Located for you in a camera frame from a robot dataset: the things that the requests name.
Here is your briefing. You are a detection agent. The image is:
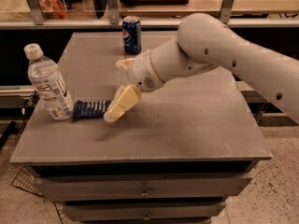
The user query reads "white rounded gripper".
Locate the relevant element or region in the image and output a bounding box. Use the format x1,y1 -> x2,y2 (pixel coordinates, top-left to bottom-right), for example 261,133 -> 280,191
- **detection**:
104,50 -> 164,122

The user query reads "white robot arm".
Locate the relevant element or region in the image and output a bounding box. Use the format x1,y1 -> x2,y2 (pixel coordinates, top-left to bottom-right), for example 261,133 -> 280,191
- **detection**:
104,13 -> 299,122

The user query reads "blue rxbar blueberry wrapper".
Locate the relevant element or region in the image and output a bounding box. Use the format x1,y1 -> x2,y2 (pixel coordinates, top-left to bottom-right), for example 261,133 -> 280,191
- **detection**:
73,100 -> 111,120

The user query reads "black wire rack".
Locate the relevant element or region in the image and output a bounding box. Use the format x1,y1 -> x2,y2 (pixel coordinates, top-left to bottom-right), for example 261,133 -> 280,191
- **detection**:
11,167 -> 43,197

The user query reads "metal shelf rail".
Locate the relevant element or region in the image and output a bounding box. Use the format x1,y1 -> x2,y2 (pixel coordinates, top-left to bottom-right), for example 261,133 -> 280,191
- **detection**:
0,18 -> 299,30

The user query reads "blue pepsi can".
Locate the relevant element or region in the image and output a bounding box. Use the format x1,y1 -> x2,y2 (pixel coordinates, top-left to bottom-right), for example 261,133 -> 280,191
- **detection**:
122,16 -> 141,54

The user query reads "orange snack bag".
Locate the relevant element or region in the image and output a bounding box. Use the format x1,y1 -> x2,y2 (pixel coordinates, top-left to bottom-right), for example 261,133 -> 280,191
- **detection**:
38,0 -> 66,19

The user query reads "clear plastic water bottle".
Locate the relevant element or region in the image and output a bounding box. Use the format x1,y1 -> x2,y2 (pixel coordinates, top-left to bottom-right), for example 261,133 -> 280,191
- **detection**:
23,43 -> 73,120

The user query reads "grey drawer cabinet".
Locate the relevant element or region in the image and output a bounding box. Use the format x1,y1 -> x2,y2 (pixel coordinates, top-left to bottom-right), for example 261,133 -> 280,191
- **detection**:
9,30 -> 274,224

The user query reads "upper grey drawer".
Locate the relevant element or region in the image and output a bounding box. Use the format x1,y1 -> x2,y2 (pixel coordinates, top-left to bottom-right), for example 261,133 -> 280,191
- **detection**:
34,172 -> 252,202

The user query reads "lower grey drawer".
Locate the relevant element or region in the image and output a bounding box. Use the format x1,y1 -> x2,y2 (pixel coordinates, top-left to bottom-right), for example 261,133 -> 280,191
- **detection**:
64,201 -> 226,221

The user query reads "grey drawer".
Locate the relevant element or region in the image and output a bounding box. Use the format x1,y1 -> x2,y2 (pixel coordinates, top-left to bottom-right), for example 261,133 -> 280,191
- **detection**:
64,201 -> 226,221
34,172 -> 252,202

